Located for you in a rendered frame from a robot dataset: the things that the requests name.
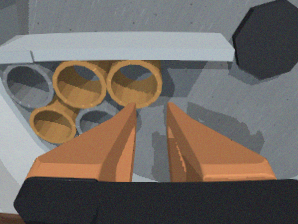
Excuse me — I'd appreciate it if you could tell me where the bronze bushing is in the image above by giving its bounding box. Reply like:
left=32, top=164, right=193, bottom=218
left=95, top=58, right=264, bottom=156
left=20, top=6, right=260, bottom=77
left=52, top=60, right=113, bottom=109
left=106, top=60, right=162, bottom=109
left=29, top=95, right=80, bottom=144

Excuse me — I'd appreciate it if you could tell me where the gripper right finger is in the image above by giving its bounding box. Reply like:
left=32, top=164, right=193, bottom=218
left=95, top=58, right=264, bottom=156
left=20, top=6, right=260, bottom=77
left=166, top=102, right=277, bottom=182

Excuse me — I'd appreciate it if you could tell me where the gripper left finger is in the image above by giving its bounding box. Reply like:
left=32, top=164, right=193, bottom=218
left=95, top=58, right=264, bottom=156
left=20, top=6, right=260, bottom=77
left=24, top=102, right=137, bottom=182

